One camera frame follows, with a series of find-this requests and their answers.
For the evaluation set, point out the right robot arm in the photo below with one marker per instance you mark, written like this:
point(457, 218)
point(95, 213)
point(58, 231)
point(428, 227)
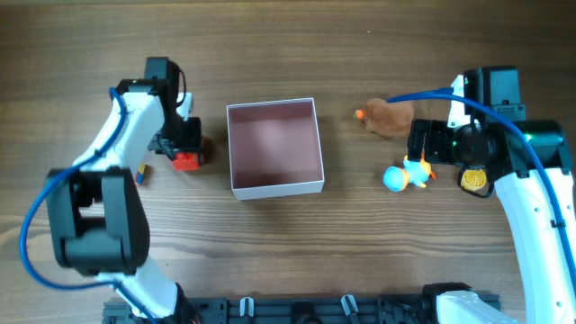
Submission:
point(528, 165)

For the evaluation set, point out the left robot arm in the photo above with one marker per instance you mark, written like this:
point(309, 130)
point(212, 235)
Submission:
point(98, 225)

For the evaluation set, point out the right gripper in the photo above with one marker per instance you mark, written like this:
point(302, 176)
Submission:
point(418, 140)

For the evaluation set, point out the blue orange toy figure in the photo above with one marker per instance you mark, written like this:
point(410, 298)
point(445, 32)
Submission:
point(417, 173)

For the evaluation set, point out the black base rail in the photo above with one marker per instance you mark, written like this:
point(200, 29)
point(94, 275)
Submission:
point(400, 308)

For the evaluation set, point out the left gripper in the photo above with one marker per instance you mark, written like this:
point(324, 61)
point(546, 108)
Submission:
point(193, 144)

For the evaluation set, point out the red toy fire truck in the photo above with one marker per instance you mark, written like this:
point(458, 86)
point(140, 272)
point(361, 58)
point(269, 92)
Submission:
point(193, 160)

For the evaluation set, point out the brown plush toy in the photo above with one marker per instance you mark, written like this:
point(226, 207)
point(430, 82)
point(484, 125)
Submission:
point(390, 120)

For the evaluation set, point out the colourful two-by-two puzzle cube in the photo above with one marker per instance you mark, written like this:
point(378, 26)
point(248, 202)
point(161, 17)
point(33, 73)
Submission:
point(139, 176)

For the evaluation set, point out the yellow round token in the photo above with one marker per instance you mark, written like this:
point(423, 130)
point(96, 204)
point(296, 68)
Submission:
point(473, 179)

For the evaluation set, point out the pink white open box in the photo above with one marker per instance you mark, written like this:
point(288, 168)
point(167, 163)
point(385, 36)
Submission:
point(274, 149)

